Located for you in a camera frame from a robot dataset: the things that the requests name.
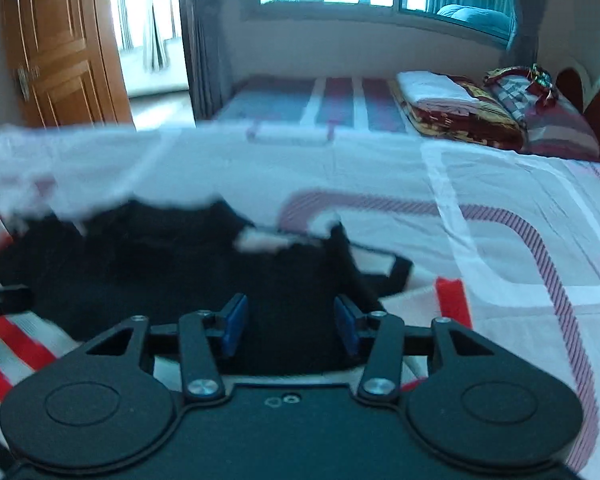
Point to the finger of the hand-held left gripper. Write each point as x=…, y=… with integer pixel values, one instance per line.
x=7, y=299

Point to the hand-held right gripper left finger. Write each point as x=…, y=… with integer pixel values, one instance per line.
x=235, y=325

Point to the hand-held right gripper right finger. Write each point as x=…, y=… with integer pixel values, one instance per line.
x=347, y=326

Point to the striped knit sweater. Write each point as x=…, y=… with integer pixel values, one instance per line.
x=155, y=260

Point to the bed with patterned sheet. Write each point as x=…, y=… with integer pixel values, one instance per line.
x=480, y=185

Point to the bed with striped sheet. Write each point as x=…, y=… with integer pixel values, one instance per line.
x=305, y=102

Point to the folded blankets stack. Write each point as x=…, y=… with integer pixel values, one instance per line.
x=460, y=125

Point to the folded white cloth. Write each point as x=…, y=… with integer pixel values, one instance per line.
x=432, y=89

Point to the wooden door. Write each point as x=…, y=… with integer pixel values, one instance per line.
x=60, y=45

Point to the grey curtain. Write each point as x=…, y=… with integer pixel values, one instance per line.
x=527, y=10
x=207, y=40

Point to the plaid pillow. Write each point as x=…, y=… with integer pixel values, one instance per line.
x=555, y=125

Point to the colourful small cloth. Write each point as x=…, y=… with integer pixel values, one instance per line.
x=542, y=82

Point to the white sheer curtain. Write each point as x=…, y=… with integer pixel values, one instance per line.
x=147, y=15

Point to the blue cushion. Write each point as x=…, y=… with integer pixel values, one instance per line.
x=475, y=20

